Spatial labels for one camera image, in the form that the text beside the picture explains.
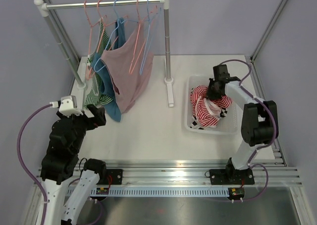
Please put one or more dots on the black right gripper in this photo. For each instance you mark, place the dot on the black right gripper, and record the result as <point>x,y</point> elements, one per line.
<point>210,95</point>

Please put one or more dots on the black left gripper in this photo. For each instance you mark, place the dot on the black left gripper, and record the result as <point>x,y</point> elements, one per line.
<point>98,120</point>

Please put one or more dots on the red white striped tank top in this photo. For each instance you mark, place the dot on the red white striped tank top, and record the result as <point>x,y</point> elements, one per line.
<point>204,109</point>

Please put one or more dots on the black white striped tank top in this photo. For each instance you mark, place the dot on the black white striped tank top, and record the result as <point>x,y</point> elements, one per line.
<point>196,125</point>

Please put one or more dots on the pink tank top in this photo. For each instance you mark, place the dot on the pink tank top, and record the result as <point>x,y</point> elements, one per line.
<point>128,87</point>

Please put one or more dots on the blue hanger end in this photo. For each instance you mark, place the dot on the blue hanger end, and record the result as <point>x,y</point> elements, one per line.
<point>149,39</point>

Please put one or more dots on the pink hanger with red top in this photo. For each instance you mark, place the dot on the pink hanger with red top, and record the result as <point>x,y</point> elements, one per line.
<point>136,54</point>

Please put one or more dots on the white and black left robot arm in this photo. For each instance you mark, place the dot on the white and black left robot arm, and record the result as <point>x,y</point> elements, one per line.
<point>59,163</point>

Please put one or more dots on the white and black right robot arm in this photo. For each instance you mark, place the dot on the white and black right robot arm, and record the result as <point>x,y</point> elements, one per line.
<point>259,127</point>

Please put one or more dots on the blue tank top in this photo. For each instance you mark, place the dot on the blue tank top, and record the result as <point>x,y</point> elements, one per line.
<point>111,109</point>

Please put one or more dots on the green white striped tank top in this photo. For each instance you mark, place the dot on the green white striped tank top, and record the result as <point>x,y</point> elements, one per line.
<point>95,96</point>

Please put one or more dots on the white plastic mesh basket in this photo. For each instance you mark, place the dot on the white plastic mesh basket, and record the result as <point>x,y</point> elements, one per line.
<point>226,126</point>

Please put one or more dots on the silver and white clothes rack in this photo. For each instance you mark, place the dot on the silver and white clothes rack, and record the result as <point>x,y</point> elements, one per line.
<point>166,3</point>

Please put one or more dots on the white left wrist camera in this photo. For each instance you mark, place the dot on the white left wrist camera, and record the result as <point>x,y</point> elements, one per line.
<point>67,106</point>

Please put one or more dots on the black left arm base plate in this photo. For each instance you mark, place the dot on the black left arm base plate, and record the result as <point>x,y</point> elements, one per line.
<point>112,177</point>

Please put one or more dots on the white slotted cable duct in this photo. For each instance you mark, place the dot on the white slotted cable duct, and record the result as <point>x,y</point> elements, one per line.
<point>160,192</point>

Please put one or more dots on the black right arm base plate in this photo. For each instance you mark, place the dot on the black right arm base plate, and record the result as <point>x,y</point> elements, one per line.
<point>237,177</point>

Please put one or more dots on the aluminium mounting rail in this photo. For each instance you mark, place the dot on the aluminium mounting rail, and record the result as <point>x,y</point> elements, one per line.
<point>167,172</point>

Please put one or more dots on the aluminium frame post right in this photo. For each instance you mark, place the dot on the aluminium frame post right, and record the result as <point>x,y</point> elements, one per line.
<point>273,20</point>

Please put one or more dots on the aluminium frame post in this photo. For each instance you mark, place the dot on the aluminium frame post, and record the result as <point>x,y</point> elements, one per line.
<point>61,38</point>
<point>273,20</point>

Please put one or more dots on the aluminium frame post left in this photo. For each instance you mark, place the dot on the aluminium frame post left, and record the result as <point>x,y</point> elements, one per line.
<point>61,38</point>

